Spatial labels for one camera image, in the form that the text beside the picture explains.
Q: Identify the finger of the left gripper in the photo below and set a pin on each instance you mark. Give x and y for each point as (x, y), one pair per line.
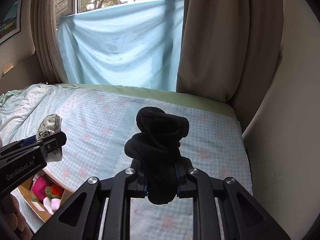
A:
(19, 144)
(52, 145)

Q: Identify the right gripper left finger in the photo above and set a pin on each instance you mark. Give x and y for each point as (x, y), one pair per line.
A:
(119, 190)

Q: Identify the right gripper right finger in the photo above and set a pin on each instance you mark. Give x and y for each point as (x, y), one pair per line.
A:
(196, 184)

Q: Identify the magenta fabric pouch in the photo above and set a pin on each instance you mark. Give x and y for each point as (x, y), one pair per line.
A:
(40, 184)

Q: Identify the black sock bundle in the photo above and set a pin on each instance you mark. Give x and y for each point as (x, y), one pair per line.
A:
(157, 147)

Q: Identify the orange pompom with green leaves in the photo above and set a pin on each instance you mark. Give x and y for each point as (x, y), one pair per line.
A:
(54, 191)

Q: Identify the pink fuzzy sock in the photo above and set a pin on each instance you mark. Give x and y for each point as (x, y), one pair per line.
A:
(51, 204)

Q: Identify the white paper towel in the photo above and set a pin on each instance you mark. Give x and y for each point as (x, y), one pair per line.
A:
(37, 175)

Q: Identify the person's hand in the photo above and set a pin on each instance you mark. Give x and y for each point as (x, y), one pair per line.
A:
(10, 209)

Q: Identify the blue checked bed blanket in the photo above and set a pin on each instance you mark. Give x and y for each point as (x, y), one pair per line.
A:
(98, 123)

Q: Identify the cardboard box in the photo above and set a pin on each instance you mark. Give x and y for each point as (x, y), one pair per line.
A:
(36, 202)

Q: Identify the beige left curtain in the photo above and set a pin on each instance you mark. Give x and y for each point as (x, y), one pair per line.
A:
(44, 16)

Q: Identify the beige curtain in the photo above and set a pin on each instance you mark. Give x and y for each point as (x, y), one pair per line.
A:
(44, 16)
(230, 51)

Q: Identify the light blue hanging sheet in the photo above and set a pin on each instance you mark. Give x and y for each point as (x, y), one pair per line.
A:
(136, 44)

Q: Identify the wall poster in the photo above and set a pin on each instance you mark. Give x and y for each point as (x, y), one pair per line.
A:
(12, 22)

